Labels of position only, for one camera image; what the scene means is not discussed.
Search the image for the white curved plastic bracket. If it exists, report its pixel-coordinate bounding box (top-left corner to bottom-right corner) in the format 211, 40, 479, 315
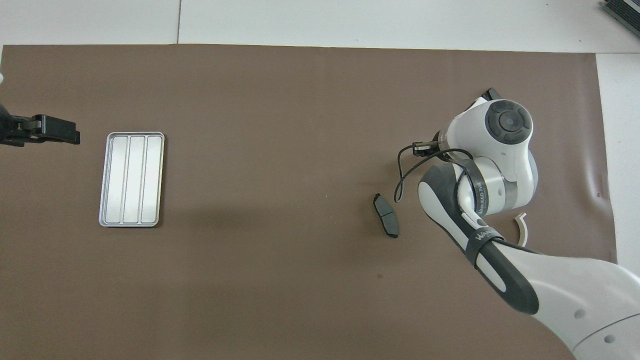
514, 212, 529, 247

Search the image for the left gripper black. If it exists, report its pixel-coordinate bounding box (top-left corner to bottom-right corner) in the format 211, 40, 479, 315
0, 114, 81, 147

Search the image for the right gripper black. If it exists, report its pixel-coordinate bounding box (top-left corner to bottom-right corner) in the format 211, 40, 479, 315
413, 129, 448, 160

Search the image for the grey ribbed device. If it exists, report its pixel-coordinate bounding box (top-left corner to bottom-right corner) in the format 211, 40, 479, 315
600, 0, 640, 31

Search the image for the brown table mat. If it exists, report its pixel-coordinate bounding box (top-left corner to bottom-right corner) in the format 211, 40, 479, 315
0, 44, 618, 360

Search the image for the long grey brake pad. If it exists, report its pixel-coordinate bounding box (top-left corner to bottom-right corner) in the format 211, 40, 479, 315
373, 193, 400, 239

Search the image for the silver metal tray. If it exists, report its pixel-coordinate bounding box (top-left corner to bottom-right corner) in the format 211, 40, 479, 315
98, 131, 166, 229

